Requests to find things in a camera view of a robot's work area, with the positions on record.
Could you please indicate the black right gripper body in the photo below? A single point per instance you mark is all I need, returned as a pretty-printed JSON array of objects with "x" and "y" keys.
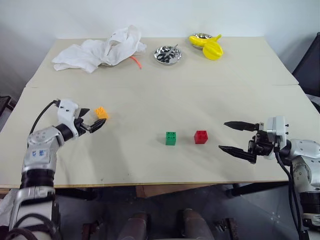
[{"x": 262, "y": 146}]

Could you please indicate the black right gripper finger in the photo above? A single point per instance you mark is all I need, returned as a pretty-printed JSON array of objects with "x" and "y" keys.
[
  {"x": 242, "y": 125},
  {"x": 240, "y": 152}
]

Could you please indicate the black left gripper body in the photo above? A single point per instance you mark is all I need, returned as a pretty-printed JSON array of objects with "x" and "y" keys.
[{"x": 80, "y": 126}]

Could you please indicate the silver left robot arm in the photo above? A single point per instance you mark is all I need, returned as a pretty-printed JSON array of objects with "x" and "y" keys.
[{"x": 40, "y": 142}]

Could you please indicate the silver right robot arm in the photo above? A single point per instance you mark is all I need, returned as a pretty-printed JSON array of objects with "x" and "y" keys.
[{"x": 305, "y": 150}]

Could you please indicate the orange studded cube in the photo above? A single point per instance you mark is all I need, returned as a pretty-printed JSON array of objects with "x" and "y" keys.
[{"x": 101, "y": 113}]

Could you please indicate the red studded cube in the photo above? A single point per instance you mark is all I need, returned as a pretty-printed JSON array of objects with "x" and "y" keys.
[{"x": 200, "y": 137}]

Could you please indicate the crumpled white cloth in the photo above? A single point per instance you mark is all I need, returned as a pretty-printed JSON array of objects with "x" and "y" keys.
[{"x": 95, "y": 51}]

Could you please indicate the green studded cube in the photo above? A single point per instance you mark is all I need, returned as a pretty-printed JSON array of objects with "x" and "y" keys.
[{"x": 171, "y": 138}]

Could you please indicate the orange plastic tube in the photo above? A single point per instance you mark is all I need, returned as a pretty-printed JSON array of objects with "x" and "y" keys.
[{"x": 138, "y": 63}]

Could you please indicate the dark box beside table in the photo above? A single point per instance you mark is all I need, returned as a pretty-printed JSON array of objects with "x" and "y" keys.
[{"x": 4, "y": 105}]

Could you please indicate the black chair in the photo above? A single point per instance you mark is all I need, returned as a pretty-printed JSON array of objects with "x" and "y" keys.
[{"x": 308, "y": 65}]

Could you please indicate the shiny steel bowl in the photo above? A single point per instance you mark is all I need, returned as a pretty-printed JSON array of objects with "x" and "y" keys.
[{"x": 200, "y": 37}]

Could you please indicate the shiny steel plate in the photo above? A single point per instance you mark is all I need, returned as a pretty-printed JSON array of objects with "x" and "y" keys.
[{"x": 167, "y": 55}]

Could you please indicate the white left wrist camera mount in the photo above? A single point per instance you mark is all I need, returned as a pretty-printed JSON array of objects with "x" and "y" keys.
[{"x": 65, "y": 112}]

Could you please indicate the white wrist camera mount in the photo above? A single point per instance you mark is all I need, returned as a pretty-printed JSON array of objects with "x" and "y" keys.
[
  {"x": 65, "y": 112},
  {"x": 275, "y": 127}
]

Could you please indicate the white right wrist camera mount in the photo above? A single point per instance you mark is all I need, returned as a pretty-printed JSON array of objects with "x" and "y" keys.
[{"x": 275, "y": 127}]

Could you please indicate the black table frame bar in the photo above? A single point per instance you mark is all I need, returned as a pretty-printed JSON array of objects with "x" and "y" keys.
[{"x": 257, "y": 188}]

